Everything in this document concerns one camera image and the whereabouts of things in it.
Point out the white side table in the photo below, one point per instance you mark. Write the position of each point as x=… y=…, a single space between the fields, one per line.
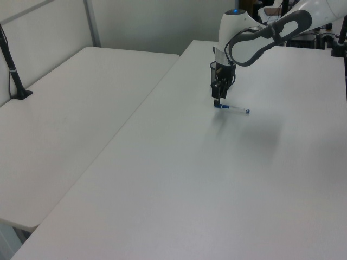
x=67 y=116

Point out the grey partition frame post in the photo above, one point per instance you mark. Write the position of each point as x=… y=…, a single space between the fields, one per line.
x=92 y=24

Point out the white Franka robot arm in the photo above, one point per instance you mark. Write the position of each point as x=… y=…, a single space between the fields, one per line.
x=252 y=46

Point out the black mesh pen cup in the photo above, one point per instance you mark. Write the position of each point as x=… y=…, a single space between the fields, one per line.
x=212 y=71

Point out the black camera pole with base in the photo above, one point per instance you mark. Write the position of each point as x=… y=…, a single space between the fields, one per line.
x=15 y=73

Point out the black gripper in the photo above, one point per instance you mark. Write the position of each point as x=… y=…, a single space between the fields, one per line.
x=226 y=73

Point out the blue and white marker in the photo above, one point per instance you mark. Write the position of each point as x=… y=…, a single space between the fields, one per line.
x=236 y=109

